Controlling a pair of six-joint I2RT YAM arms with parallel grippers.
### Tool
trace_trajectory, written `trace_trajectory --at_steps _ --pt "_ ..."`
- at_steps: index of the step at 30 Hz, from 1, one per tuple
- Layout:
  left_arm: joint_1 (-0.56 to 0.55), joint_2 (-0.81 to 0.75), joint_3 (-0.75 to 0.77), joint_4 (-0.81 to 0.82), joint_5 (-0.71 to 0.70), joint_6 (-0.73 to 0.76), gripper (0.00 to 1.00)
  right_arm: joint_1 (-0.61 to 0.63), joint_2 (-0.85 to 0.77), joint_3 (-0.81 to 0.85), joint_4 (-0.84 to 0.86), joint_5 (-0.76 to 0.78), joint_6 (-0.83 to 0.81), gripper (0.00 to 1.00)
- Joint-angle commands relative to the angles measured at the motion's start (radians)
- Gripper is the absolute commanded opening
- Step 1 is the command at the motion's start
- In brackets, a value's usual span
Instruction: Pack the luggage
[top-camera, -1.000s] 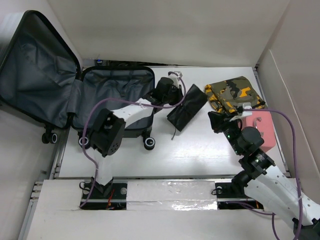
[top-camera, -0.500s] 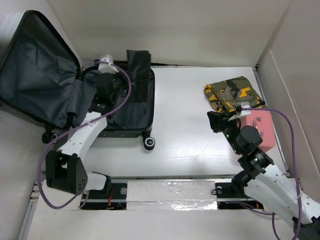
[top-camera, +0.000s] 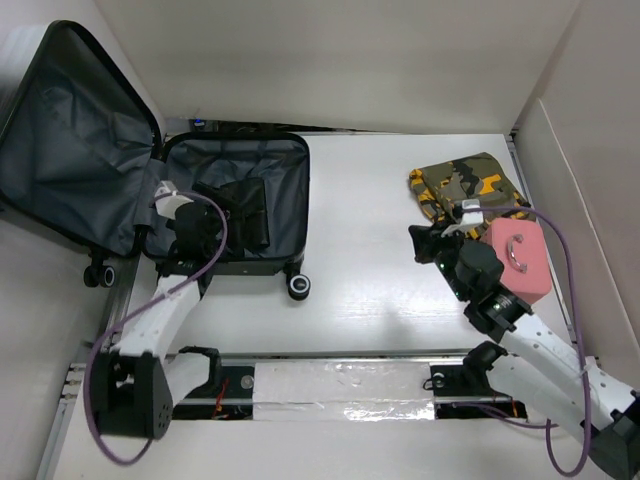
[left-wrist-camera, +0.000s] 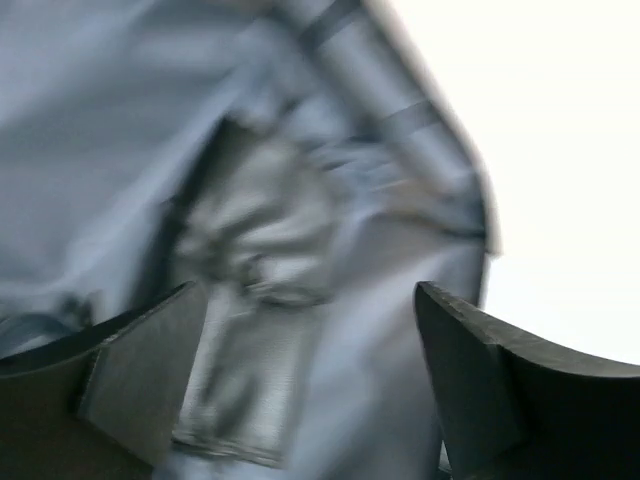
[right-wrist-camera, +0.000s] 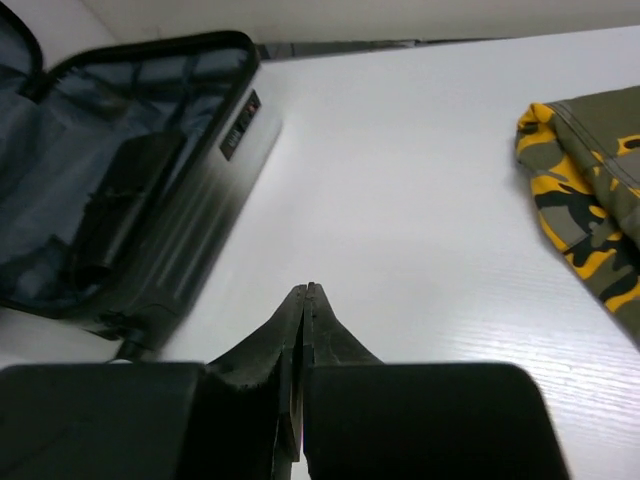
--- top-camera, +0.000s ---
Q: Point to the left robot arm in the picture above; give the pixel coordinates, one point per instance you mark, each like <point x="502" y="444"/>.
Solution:
<point x="133" y="387"/>

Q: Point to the white space print suitcase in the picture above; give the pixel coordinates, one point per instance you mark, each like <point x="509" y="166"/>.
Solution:
<point x="82" y="154"/>

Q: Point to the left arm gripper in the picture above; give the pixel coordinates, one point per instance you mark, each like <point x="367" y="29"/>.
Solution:
<point x="217" y="218"/>

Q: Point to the pink box with metal handle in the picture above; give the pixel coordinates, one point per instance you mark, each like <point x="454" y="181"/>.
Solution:
<point x="521" y="247"/>

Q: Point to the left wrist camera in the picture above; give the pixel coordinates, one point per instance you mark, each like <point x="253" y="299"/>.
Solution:
<point x="170" y="197"/>

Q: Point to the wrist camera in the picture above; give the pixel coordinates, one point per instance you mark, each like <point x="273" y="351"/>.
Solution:
<point x="170" y="197"/>
<point x="467" y="215"/>

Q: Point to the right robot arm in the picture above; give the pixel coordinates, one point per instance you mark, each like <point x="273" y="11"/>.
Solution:
<point x="524" y="359"/>

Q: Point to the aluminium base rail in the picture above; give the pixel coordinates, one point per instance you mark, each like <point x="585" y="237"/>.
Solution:
<point x="317" y="418"/>

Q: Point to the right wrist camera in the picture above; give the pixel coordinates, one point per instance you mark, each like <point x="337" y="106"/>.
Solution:
<point x="467" y="215"/>

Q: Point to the camouflage clothing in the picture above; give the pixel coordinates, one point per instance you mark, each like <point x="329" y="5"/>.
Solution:
<point x="441" y="187"/>

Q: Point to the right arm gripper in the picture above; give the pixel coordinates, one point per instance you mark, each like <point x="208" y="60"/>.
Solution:
<point x="425" y="239"/>

